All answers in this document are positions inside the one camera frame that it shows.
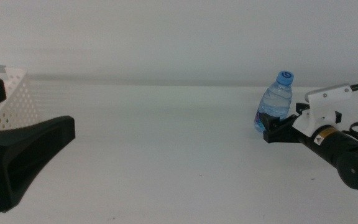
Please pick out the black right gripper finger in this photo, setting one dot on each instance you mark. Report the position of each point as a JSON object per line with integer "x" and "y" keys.
{"x": 302, "y": 108}
{"x": 270, "y": 123}

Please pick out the clear water bottle blue cap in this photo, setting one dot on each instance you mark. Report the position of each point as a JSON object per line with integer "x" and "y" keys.
{"x": 275, "y": 99}

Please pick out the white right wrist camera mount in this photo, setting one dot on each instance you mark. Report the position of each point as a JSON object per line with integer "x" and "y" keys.
{"x": 322, "y": 105}

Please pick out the white perforated plastic basket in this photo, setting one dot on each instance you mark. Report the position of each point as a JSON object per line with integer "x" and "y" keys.
{"x": 20, "y": 105}

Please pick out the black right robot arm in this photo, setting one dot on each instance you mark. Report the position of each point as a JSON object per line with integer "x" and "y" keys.
{"x": 353, "y": 171}

